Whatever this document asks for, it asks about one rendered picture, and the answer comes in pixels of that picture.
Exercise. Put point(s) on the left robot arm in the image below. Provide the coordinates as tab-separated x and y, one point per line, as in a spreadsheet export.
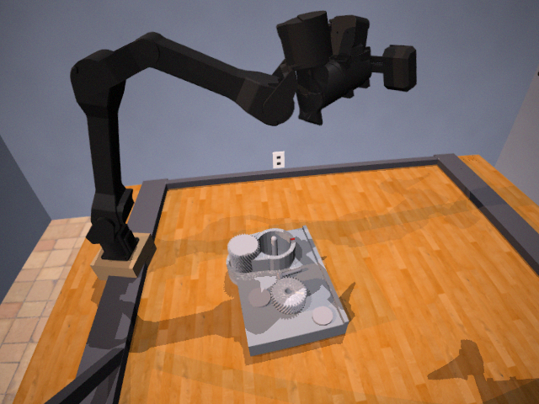
306	44

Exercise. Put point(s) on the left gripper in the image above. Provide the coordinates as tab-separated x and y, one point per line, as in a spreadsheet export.
398	65

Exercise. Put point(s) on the silver toothed gear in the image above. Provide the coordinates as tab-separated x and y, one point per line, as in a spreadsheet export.
288	295

